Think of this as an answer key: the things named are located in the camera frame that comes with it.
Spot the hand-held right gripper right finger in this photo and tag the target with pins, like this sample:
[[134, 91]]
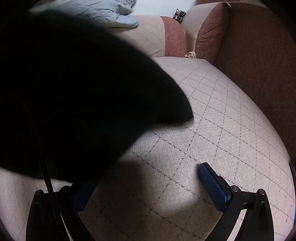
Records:
[[212, 185]]

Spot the pink and red sofa cushion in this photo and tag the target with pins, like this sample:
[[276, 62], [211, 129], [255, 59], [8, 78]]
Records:
[[203, 30], [150, 34]]

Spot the black pants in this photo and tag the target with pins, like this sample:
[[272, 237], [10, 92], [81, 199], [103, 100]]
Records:
[[81, 92]]

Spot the grey quilted pillow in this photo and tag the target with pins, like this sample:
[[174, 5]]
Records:
[[104, 11]]

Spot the black shoe with bow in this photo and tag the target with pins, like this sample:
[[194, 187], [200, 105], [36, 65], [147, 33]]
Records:
[[177, 14], [182, 16]]

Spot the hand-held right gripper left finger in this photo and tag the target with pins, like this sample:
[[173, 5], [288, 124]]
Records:
[[81, 198]]

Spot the beige tassel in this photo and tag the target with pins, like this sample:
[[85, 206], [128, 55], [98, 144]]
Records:
[[190, 55]]

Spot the pink quilted sofa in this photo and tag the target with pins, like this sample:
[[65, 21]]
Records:
[[208, 115]]

